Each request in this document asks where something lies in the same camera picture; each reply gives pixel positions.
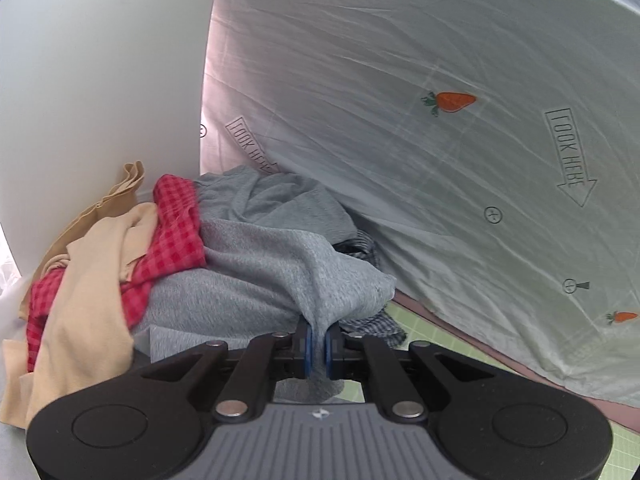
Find light grey drawstring pants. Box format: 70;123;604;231
199;217;397;403

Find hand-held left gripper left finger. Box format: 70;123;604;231
135;317;315;423

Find beige garment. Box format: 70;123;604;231
0;160;162;431

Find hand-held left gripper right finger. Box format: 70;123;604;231
324;326;506;422

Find white board panel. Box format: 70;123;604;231
0;0;224;281

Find green grid mat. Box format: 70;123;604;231
340;300;640;480

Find blue-grey t-shirt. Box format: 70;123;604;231
194;164;359;247

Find red checked shirt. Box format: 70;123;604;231
25;174;209;374

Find white carrot print sheet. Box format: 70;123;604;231
199;0;640;407

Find blue checked shirt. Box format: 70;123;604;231
332;230;407;349

